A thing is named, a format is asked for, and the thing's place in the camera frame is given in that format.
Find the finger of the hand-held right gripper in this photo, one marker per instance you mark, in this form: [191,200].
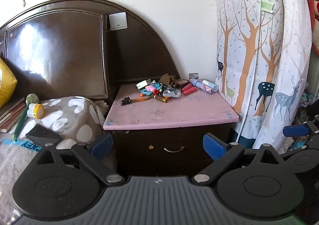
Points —
[295,131]
[311,144]

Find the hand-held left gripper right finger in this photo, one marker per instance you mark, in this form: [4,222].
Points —
[211,146]

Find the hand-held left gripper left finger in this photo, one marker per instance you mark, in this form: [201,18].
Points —
[102,146]

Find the dark drawer with lock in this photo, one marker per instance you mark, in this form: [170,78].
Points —
[134,147]

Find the pile of clothes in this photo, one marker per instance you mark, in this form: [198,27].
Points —
[305,105]

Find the dark wooden nightstand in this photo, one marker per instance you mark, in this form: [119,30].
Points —
[139,147]

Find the grey blanket white hearts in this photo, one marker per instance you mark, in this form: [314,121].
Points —
[69,118]

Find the black flashlight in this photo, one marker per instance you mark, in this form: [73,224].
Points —
[125,101]

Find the white tube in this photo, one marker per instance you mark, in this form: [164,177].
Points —
[210,85]

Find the black phone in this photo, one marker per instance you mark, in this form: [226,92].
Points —
[42,134]

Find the red hand grip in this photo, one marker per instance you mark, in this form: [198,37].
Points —
[188,89]

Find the floral folding umbrella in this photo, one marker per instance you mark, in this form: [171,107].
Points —
[199,85]

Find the white printed box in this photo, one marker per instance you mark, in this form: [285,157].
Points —
[172,93]

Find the yellow round lid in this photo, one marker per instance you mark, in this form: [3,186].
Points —
[38,111]

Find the white charger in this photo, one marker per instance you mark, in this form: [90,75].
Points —
[143,84]

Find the pink toy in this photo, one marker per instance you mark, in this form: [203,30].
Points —
[150,89]

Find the brown cloth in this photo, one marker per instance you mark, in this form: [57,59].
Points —
[167,79]

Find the deer print wardrobe cover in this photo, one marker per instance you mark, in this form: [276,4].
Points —
[249,53]

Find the grey blanket teal print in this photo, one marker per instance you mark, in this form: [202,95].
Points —
[12,160]

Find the stack of books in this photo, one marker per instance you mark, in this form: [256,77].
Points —
[10,115]

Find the dark brown wooden headboard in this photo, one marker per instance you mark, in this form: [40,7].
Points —
[62,53]

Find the yellow pillow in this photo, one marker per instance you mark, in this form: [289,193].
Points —
[6,83]

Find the red cloth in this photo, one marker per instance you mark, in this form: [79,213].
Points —
[312,3]

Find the green tag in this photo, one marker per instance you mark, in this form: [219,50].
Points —
[266,5]

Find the white wall switch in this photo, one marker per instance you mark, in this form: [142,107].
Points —
[118,21]

